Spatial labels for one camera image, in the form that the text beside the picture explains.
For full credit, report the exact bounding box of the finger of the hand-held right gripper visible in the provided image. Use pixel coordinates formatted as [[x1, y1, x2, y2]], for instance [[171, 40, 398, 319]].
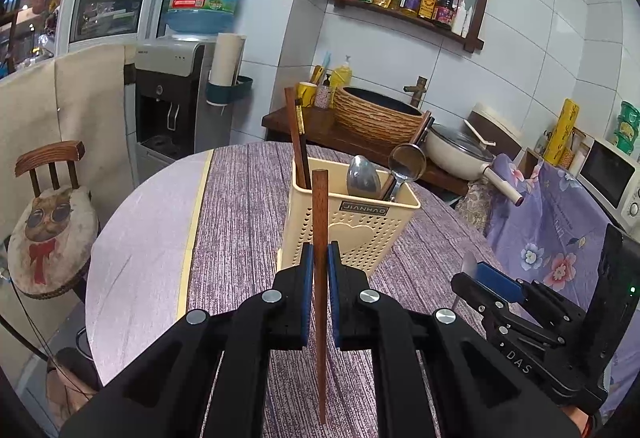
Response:
[[475, 262, 584, 320], [451, 272, 562, 350]]

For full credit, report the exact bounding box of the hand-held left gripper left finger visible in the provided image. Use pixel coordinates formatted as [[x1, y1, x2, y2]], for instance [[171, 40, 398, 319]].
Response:
[[59, 243, 315, 438]]

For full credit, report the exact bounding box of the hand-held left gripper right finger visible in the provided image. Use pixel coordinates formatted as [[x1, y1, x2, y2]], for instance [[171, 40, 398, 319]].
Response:
[[327, 243, 583, 438]]

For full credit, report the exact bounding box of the cream plastic utensil holder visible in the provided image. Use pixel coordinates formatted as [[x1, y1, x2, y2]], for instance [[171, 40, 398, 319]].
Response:
[[277, 157, 422, 276]]

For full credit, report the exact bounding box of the brown wooden chopstick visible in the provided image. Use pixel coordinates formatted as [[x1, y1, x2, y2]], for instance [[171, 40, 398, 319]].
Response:
[[311, 169, 330, 425], [284, 87, 308, 190]]

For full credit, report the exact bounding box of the wooden handled steel spoon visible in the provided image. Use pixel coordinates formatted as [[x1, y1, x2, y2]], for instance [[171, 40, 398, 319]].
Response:
[[384, 143, 427, 202]]

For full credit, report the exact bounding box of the person's right forearm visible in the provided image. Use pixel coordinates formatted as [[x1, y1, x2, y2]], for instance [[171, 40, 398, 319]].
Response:
[[562, 405, 601, 438]]

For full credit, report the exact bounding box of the purple floral cloth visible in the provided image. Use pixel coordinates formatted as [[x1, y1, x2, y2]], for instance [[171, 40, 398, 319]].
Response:
[[484, 153, 640, 400]]

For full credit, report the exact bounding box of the beige patterned cloth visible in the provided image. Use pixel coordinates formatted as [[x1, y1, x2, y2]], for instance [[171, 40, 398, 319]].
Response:
[[455, 178, 494, 232]]

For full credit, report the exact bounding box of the white pan with lid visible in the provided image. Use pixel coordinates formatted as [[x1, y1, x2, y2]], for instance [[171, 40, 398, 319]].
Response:
[[424, 123, 524, 207]]

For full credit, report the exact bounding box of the glass jar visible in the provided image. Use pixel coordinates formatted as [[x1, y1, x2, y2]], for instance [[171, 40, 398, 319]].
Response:
[[560, 128, 589, 170]]

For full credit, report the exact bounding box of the white microwave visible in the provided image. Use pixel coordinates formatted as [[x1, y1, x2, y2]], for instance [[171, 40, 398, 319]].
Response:
[[575, 135, 640, 230]]

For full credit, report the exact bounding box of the rice cooker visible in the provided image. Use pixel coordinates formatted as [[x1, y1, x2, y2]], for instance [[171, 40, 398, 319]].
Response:
[[470, 102, 524, 154]]

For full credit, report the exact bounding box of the yellow foil roll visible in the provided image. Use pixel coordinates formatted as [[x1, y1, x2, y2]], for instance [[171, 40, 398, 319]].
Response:
[[543, 98, 580, 159]]

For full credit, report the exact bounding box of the wooden counter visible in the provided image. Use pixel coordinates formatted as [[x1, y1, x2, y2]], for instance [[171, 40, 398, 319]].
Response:
[[262, 108, 472, 197]]

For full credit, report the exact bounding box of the wicker wrapped basin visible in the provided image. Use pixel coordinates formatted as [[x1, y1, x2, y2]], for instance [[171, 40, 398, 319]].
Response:
[[332, 87, 432, 145]]

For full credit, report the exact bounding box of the green cup stack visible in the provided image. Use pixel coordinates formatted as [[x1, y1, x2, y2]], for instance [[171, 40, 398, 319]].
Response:
[[606, 101, 640, 155]]

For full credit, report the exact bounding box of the yellow mug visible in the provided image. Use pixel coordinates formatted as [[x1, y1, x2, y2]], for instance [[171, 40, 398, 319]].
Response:
[[297, 82, 319, 108]]

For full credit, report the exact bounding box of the patterned soap dispenser bottle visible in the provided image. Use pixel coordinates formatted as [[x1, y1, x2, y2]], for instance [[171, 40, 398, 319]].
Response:
[[315, 74, 334, 110]]

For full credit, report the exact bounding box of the bronze faucet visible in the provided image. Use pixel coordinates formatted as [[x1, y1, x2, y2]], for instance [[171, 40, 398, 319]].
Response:
[[403, 76, 429, 107]]

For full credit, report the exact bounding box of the teal paper towel holder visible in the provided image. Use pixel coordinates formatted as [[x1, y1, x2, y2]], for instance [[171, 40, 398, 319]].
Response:
[[205, 76, 255, 106]]

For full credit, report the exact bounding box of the yellow dish soap bottle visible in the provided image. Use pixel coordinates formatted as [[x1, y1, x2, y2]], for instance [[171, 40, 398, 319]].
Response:
[[330, 54, 354, 92]]

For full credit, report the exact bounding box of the water dispenser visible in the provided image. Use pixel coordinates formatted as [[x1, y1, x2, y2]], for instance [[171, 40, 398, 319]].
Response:
[[125, 36, 219, 190]]

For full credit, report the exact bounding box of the paper towel roll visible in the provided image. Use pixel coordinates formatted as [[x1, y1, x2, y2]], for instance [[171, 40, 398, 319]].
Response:
[[208, 33, 247, 87]]

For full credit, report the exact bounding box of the printed round seat cushion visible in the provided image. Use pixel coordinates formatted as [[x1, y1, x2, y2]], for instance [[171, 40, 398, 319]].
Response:
[[7, 185, 99, 300]]

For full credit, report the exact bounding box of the white plastic bottle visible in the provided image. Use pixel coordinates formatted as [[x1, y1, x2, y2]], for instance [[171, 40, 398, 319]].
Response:
[[452, 0, 471, 37]]

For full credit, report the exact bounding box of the dark soy sauce bottle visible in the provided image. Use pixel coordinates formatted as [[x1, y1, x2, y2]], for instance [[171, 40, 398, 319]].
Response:
[[433, 0, 459, 30]]

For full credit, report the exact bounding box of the wooden chair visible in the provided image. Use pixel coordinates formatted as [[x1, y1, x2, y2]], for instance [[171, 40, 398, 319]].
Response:
[[14, 141, 87, 200]]

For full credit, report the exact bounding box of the beige cardboard panel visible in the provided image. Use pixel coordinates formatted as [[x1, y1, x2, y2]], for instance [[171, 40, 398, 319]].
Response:
[[0, 43, 139, 240]]

